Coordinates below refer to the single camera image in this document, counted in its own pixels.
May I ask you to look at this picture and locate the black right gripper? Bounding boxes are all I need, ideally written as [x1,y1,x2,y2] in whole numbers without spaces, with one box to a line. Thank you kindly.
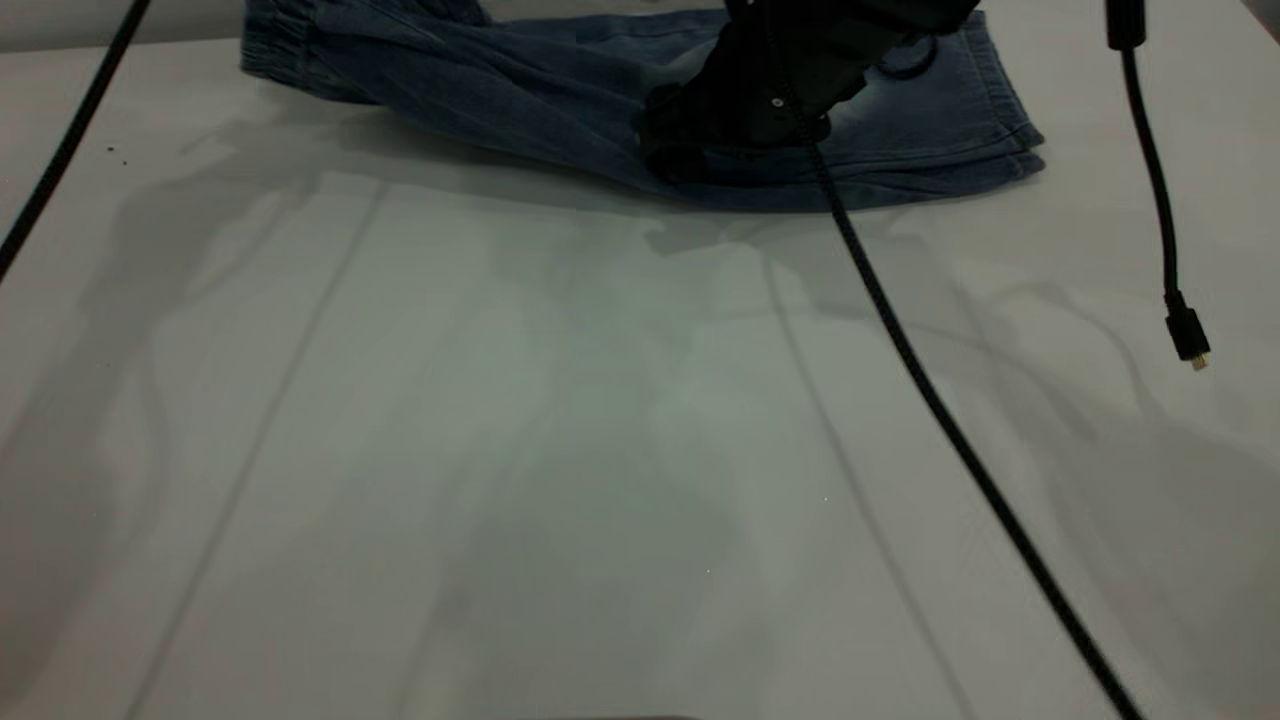
[640,0,982,187]

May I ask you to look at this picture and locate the blue denim shorts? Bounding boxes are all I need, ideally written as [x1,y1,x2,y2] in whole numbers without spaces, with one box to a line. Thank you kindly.
[240,0,1047,213]

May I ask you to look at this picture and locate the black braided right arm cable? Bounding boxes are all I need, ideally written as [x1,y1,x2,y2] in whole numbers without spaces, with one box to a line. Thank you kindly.
[760,20,1147,720]

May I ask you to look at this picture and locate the black cable with plug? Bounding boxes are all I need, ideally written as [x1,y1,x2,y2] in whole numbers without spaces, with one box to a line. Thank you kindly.
[1105,0,1213,373]

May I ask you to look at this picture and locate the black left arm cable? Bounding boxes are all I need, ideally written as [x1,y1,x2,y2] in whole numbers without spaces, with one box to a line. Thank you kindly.
[0,0,152,284]

